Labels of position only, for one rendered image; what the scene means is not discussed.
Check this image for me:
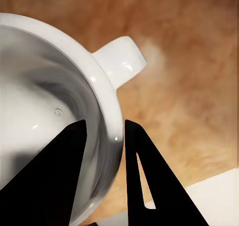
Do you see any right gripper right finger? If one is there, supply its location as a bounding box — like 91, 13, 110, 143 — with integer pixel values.
124, 119, 209, 226

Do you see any coffee cup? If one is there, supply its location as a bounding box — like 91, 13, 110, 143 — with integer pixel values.
0, 12, 147, 226

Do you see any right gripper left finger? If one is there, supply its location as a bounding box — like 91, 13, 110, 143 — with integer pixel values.
0, 119, 88, 226

